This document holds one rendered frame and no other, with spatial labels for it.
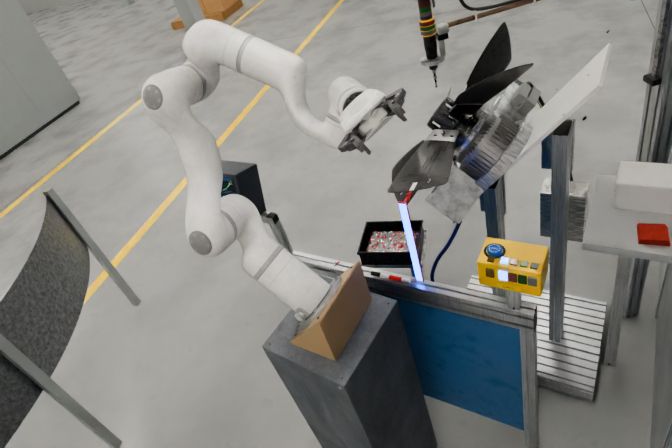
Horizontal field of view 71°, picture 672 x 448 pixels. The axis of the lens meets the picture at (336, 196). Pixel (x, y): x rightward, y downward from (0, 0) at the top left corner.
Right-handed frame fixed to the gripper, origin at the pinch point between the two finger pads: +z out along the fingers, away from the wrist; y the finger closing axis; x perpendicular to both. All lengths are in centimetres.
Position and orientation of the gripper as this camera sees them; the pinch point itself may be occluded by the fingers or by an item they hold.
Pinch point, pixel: (381, 130)
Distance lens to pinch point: 83.7
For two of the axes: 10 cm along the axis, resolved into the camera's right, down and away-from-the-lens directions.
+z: 1.9, 4.0, -9.0
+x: 6.6, 6.3, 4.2
